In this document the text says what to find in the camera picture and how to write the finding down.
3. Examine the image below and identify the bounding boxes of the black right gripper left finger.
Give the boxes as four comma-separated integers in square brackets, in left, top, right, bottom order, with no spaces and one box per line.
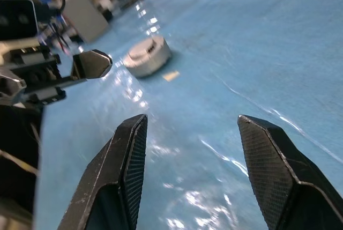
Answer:
[57,113,149,230]

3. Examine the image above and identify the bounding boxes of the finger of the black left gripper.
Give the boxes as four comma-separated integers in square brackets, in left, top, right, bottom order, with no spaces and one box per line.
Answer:
[0,71,27,100]
[57,49,113,89]

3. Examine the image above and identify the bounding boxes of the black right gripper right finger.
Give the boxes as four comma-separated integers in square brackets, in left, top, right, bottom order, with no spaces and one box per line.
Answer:
[237,114,343,230]

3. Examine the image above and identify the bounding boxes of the silver motor housing copper coils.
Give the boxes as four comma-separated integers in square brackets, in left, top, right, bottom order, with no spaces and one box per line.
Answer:
[123,39,172,78]

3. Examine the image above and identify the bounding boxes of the grey round motor lid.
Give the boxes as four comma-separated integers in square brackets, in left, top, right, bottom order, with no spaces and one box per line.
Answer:
[125,35,166,66]

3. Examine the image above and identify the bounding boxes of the grey metal cabinet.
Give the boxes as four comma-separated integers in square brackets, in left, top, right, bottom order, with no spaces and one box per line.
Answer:
[63,0,110,43]

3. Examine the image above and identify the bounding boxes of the blue table cover sheet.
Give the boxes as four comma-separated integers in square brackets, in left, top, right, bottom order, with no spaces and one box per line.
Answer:
[33,0,343,230]

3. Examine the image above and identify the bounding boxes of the small yellow label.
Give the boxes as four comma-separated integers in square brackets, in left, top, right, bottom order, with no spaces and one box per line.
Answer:
[162,70,180,81]

